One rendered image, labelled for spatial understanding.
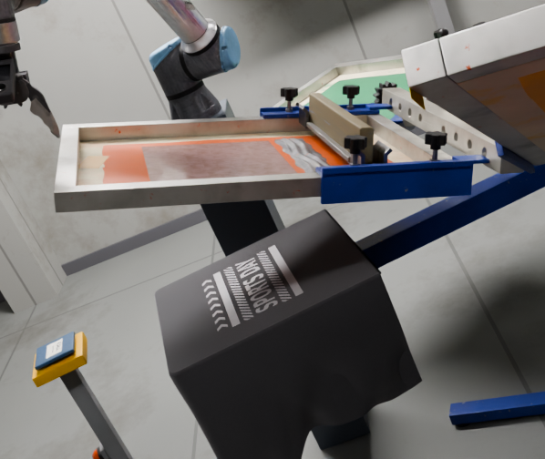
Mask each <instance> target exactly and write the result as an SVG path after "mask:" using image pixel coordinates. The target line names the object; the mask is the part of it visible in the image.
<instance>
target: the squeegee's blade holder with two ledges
mask: <svg viewBox="0 0 545 459"><path fill-rule="evenodd" d="M306 126H307V127H308V128H310V129H311V130H312V131H313V132H314V134H316V135H317V136H318V137H319V138H320V139H322V140H323V141H324V142H325V143H326V144H327V145H329V146H330V147H331V148H332V149H334V150H335V151H336V152H337V153H338V154H339V155H341V156H342V157H343V158H344V159H345V160H347V161H348V162H350V153H349V152H348V151H347V150H345V149H344V148H343V147H341V146H340V145H339V144H338V143H337V142H335V141H334V140H333V139H332V138H330V137H329V136H328V135H326V134H325V133H324V132H323V131H322V130H321V129H320V128H319V127H317V126H316V125H315V124H314V123H313V122H307V123H306Z"/></svg>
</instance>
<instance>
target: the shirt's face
mask: <svg viewBox="0 0 545 459"><path fill-rule="evenodd" d="M276 244H277V245H278V247H279V249H280V250H281V252H282V253H283V256H284V257H285V258H286V260H287V261H288V263H289V264H290V266H291V268H292V269H293V271H294V273H295V275H296V276H297V278H298V279H299V281H300V282H301V283H302V285H303V287H304V289H305V290H306V292H304V293H302V294H299V295H297V296H295V297H293V298H291V299H290V300H288V301H285V302H283V303H281V304H279V305H277V306H275V307H273V308H271V309H269V310H268V311H265V312H262V313H260V314H258V315H256V316H254V317H252V318H250V319H249V320H247V321H244V322H242V323H240V324H238V325H236V326H234V327H232V328H230V329H229V330H227V331H223V332H221V333H219V334H217V332H216V329H215V326H214V323H213V320H212V317H211V313H210V310H209V307H208V304H207V302H206V299H205V296H204V293H203V290H202V287H201V283H200V281H202V280H204V279H206V278H208V277H210V276H211V275H213V274H215V273H217V272H220V271H222V270H225V269H227V268H229V267H230V266H232V265H234V264H236V263H238V262H240V261H242V260H245V259H248V258H250V257H251V256H253V255H255V254H257V253H259V252H261V251H263V250H266V249H268V248H270V247H271V246H273V245H276ZM378 272H379V273H380V274H382V273H381V271H380V270H379V269H378V268H377V267H376V265H375V264H374V263H373V262H372V261H371V260H370V259H369V258H368V257H367V256H366V255H365V253H364V252H363V251H362V250H361V249H360V248H359V247H358V246H357V244H356V243H355V242H354V241H353V240H352V239H351V237H350V236H349V235H348V234H347V233H346V232H345V231H344V229H343V228H342V227H341V226H340V225H339V224H338V223H337V221H336V220H335V219H334V218H333V217H332V216H331V215H330V213H329V212H328V211H327V210H326V209H324V210H322V211H320V212H317V213H315V214H313V215H312V216H310V217H308V218H306V219H303V220H301V221H299V222H297V223H295V224H293V225H291V226H289V227H287V228H285V229H282V230H280V231H278V232H276V233H274V234H273V235H271V236H269V237H267V238H265V239H262V240H259V241H257V242H255V243H253V244H252V245H250V246H248V247H246V248H244V249H242V250H239V251H236V252H234V253H233V254H231V255H229V256H227V257H225V258H223V259H221V260H218V261H216V262H214V263H212V264H210V265H208V266H206V267H204V268H202V269H200V270H197V271H195V272H193V273H192V274H190V275H188V276H186V277H184V278H181V279H179V280H176V281H174V282H172V283H171V284H169V285H167V286H165V287H163V288H161V289H159V290H157V291H156V296H157V301H158V305H159V315H160V319H161V324H162V330H163V334H164V339H165V343H166V348H167V354H168V358H169V363H170V371H171V372H176V371H178V370H180V369H183V368H185V367H187V366H189V365H191V364H193V363H195V362H197V361H199V360H201V359H203V358H205V357H207V356H209V355H211V354H213V353H215V352H217V351H219V350H221V349H224V348H226V347H228V346H230V345H232V344H234V343H236V342H238V341H240V340H242V339H244V338H246V337H248V336H250V335H252V334H254V333H256V332H258V331H260V330H262V329H265V328H267V327H269V326H271V325H273V324H275V323H276V322H278V321H281V320H283V319H285V318H287V317H289V316H291V315H293V314H295V313H296V312H298V311H301V310H303V309H306V308H308V307H310V306H312V305H314V304H316V303H317V302H319V301H322V300H324V299H326V298H328V297H330V296H332V295H334V294H336V293H337V292H339V291H342V290H344V289H347V288H349V287H351V286H353V285H355V284H356V283H358V282H360V281H363V280H365V279H367V278H369V277H371V276H373V275H375V274H377V273H378Z"/></svg>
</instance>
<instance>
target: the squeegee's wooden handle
mask: <svg viewBox="0 0 545 459"><path fill-rule="evenodd" d="M309 122H313V123H314V124H315V125H316V126H317V127H319V128H320V129H321V130H322V131H323V132H324V133H325V134H326V135H328V136H329V137H330V138H332V139H333V140H334V141H335V142H337V143H338V144H339V145H340V146H341V147H343V148H344V138H346V136H354V135H360V136H363V137H367V147H366V148H365V149H364V150H361V152H362V153H363V154H364V155H365V164H373V145H374V129H373V128H372V127H370V126H368V125H367V124H366V123H365V122H363V121H362V120H360V119H359V118H357V117H355V116H354V115H352V114H351V113H349V112H348V111H346V110H345V109H343V108H342V107H340V106H338V105H337V104H335V102H333V101H332V100H330V99H329V98H327V97H325V96H323V95H322V94H320V93H311V94H310V95H309ZM344 149H345V150H347V151H348V152H349V153H350V149H349V148H344Z"/></svg>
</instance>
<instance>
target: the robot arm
mask: <svg viewBox="0 0 545 459"><path fill-rule="evenodd" d="M47 1H48V0H0V106H4V108H7V106H8V105H13V104H18V105H19V106H20V107H21V106H23V102H25V101H27V99H28V98H29V99H30V101H31V106H30V111H31V112H32V113H33V114H34V115H36V116H39V117H40V118H41V119H42V120H43V123H44V124H45V125H47V126H48V127H49V129H50V132H51V133H52V134H53V135H55V136H56V137H57V138H59V137H60V135H59V129H58V125H57V122H56V120H55V118H54V116H53V114H52V112H51V110H50V109H49V107H48V104H47V102H46V99H45V97H44V96H43V94H42V93H41V92H40V91H39V90H38V89H37V88H35V87H33V86H32V85H31V84H30V80H29V75H28V72H27V71H19V69H18V64H17V61H16V56H15V51H18V50H21V47H20V43H18V41H19V40H20V36H19V32H18V27H17V23H16V20H15V14H16V13H18V12H21V11H23V10H25V9H27V8H29V7H37V6H40V5H42V4H45V3H46V2H47ZM146 1H147V2H148V3H149V4H150V5H151V7H152V8H153V9H154V10H155V11H156V12H157V13H158V14H159V16H160V17H161V18H162V19H163V20H164V21H165V22H166V23H167V25H168V26H169V27H170V28H171V29H172V30H173V31H174V32H175V34H176V35H177V36H178V37H176V38H174V39H172V40H171V41H169V42H168V43H166V44H165V45H163V46H161V47H160V48H158V49H157V50H155V51H154V52H152V53H151V54H150V56H149V62H150V64H151V67H152V71H153V72H154V73H155V75H156V77H157V79H158V81H159V84H160V86H161V88H162V90H163V92H164V94H165V96H166V98H167V99H168V101H169V105H170V117H171V120H180V119H202V118H210V117H213V116H214V115H215V114H217V113H218V112H219V111H220V110H221V104H220V102H219V100H218V99H217V98H216V97H215V96H214V95H213V94H212V93H211V92H210V90H209V89H208V88H207V87H205V85H204V83H203V81H202V79H204V78H207V77H212V76H215V75H218V74H220V73H226V72H228V71H229V70H232V69H234V68H235V67H237V65H239V63H240V59H241V49H240V44H239V40H238V37H237V36H236V34H235V32H234V30H233V29H232V28H231V27H229V26H223V27H222V28H220V27H219V26H218V25H217V24H216V23H215V21H213V20H212V19H209V18H206V19H205V18H204V17H203V15H202V14H201V13H200V12H199V11H198V9H197V8H196V7H195V6H194V5H193V3H192V2H191V1H190V0H146Z"/></svg>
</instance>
